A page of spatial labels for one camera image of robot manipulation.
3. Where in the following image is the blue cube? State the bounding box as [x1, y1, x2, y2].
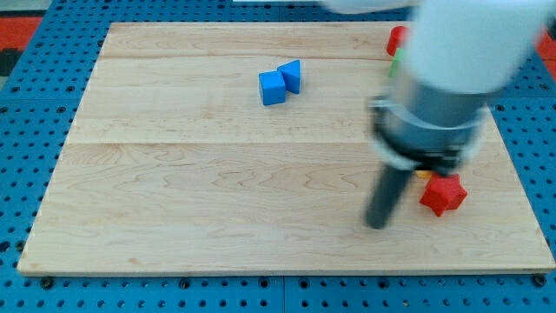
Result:
[258, 70, 286, 106]

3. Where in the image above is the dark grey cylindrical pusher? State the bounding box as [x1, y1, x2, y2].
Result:
[365, 165, 413, 230]

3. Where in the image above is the yellow block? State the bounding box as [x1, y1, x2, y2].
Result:
[415, 170, 434, 179]

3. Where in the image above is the blue triangular block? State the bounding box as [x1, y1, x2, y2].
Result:
[277, 60, 301, 94]

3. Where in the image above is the green block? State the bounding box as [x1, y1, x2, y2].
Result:
[388, 48, 405, 78]

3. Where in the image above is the red block at top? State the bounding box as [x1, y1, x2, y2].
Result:
[386, 25, 408, 57]

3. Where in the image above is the wooden board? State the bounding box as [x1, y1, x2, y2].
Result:
[17, 22, 555, 277]

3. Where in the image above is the grey black tool mount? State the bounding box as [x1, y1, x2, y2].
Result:
[369, 69, 491, 175]

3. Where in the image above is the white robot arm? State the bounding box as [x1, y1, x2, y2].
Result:
[322, 0, 555, 230]

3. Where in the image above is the red star block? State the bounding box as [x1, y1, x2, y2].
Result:
[420, 173, 468, 216]

